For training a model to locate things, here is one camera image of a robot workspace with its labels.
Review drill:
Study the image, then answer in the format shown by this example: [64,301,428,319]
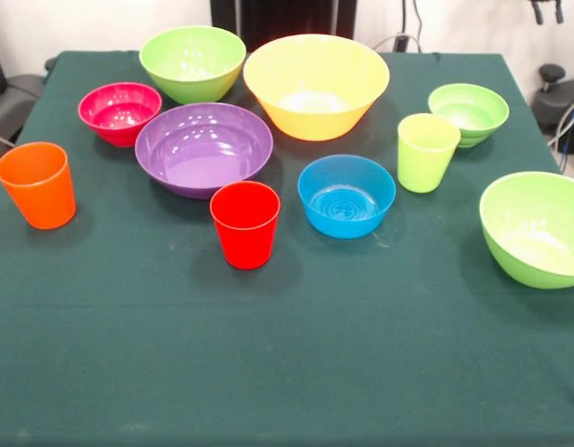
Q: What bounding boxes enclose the blue bowl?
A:
[296,154,398,240]

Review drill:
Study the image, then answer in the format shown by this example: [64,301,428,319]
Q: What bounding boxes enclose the black knobbed stand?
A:
[533,63,574,155]

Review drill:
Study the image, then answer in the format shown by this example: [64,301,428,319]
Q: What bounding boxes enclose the small green bowl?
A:
[427,83,511,149]

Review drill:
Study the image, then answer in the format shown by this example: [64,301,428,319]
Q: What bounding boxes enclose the yellow-green cup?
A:
[397,113,462,194]

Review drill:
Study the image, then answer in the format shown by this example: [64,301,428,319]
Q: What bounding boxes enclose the large light green bowl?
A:
[478,170,574,291]
[138,25,247,105]

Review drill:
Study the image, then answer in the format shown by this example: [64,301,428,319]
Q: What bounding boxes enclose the large yellow bowl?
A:
[242,34,390,142]

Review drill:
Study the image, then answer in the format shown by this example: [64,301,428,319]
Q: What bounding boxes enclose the purple bowl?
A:
[134,102,275,200]

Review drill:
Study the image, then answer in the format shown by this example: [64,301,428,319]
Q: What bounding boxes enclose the red cup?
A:
[209,181,282,271]

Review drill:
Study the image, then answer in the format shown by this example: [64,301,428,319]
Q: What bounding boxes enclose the dark green tablecloth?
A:
[0,49,574,447]

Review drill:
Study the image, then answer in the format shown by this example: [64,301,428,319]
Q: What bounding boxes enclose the pink bowl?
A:
[77,82,163,149]

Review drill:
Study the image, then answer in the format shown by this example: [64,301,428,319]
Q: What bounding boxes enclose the orange cup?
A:
[0,142,77,231]

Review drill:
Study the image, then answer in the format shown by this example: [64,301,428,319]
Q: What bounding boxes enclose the grey chair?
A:
[0,74,45,145]

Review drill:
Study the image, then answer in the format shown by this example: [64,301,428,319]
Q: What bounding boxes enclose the grey cable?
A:
[546,94,574,146]

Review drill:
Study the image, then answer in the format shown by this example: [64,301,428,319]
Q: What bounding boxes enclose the blue cable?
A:
[558,109,574,174]

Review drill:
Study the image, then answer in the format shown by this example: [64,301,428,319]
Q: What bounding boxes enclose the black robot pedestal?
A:
[211,0,358,52]

